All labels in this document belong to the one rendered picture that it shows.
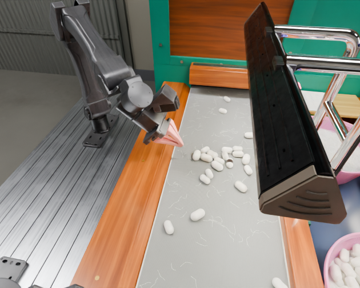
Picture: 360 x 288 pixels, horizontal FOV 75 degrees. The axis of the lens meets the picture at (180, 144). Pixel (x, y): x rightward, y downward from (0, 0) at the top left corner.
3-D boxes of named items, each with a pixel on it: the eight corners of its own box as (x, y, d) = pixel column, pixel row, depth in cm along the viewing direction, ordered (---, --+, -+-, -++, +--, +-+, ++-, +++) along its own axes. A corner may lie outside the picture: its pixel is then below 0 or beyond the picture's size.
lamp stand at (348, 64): (232, 220, 64) (279, 59, 34) (232, 166, 78) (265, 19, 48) (306, 232, 62) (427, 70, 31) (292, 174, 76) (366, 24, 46)
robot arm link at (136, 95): (163, 99, 53) (141, 48, 52) (130, 113, 49) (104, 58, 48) (146, 110, 63) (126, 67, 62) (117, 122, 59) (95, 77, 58)
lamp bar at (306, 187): (258, 215, 25) (278, 169, 20) (243, 28, 70) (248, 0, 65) (340, 227, 24) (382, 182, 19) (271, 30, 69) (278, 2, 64)
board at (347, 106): (272, 111, 87) (273, 108, 86) (268, 90, 97) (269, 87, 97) (370, 120, 82) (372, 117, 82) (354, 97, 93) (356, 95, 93)
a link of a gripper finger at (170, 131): (192, 128, 67) (167, 108, 64) (188, 146, 62) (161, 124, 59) (177, 140, 71) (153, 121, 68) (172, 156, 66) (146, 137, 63)
